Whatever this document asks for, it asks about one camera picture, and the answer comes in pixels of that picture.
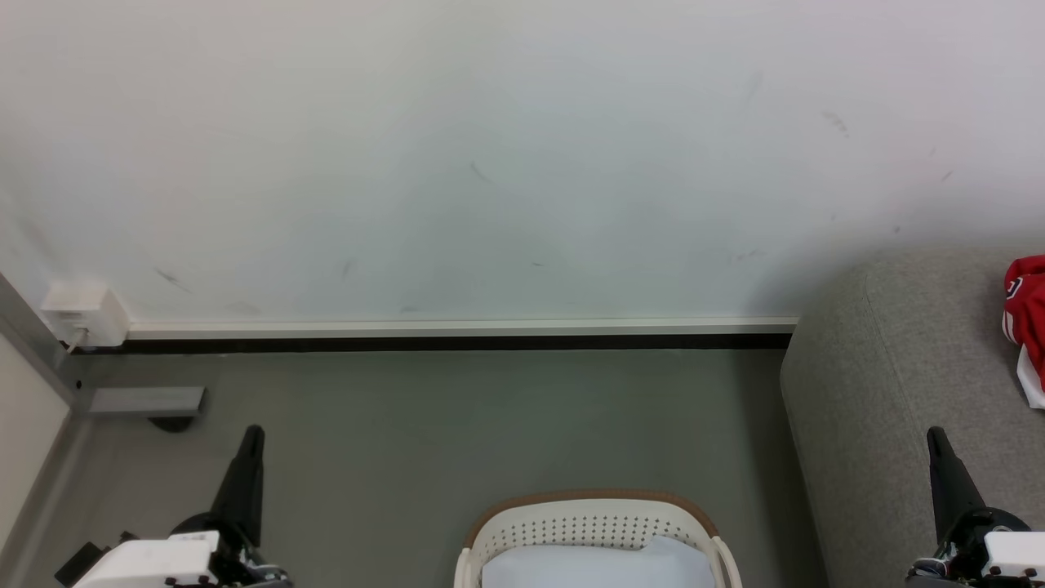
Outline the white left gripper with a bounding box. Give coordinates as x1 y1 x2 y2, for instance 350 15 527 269
72 425 291 588

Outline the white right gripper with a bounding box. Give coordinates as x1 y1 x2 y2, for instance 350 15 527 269
906 426 1045 588

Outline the red and white sports jersey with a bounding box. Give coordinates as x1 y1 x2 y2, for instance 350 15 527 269
1002 255 1045 409

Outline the white basket with brown rim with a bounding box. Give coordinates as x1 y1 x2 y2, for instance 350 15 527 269
454 490 744 588

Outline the grey fabric sofa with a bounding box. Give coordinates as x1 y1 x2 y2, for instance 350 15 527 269
780 245 1045 588

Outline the white door panel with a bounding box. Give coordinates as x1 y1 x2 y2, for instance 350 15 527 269
0 333 73 556

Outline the white and black baseboard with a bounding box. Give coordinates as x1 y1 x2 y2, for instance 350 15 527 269
127 317 799 354

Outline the pale blue cloth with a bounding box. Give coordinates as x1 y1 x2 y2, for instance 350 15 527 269
482 535 718 588

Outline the grey metal bracket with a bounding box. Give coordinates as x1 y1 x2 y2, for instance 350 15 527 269
88 386 207 417

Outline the white wall socket box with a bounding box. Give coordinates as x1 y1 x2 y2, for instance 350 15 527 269
41 282 131 348

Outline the grey metal door frame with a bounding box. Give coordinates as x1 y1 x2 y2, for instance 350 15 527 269
0 274 91 413

